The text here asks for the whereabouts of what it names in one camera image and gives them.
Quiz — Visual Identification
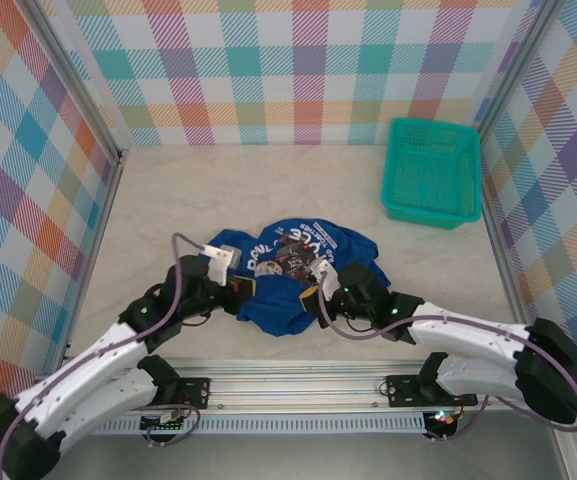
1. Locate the blue printed t-shirt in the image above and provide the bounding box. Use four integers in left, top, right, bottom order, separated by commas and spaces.
210, 217, 393, 340

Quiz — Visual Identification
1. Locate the small green circuit board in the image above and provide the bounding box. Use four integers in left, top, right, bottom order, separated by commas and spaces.
140, 407, 189, 434

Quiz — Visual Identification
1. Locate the teal plastic mesh basket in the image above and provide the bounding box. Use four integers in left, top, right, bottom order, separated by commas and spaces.
380, 117, 483, 231

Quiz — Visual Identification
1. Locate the small lit controller board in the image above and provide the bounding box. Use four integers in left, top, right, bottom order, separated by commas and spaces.
427, 409, 459, 436

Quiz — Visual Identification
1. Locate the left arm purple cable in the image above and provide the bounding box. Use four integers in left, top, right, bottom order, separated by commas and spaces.
0, 232, 212, 476

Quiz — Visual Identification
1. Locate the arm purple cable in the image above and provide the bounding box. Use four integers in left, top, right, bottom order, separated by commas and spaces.
316, 274, 577, 444
0, 232, 212, 476

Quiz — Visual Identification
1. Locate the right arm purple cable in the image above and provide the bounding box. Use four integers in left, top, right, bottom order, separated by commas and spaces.
316, 274, 577, 444

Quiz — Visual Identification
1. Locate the aluminium mounting rail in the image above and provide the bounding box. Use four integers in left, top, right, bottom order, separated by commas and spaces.
57, 357, 569, 414

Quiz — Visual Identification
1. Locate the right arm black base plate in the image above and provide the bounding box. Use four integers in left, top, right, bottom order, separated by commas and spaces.
386, 372, 479, 409

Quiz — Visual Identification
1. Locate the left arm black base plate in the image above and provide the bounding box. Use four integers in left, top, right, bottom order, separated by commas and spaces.
167, 377, 212, 411

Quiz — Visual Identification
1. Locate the aluminium table side rail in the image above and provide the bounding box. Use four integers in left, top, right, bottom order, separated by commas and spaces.
52, 149, 129, 371
480, 129, 539, 366

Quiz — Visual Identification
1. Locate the white slotted cable duct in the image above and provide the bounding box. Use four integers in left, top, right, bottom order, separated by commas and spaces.
82, 412, 429, 435

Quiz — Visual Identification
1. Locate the aluminium frame post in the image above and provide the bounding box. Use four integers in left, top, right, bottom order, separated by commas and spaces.
475, 0, 562, 136
27, 0, 129, 164

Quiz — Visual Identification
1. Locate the aluminium frame leg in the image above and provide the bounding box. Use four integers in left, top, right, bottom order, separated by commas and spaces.
547, 419, 577, 480

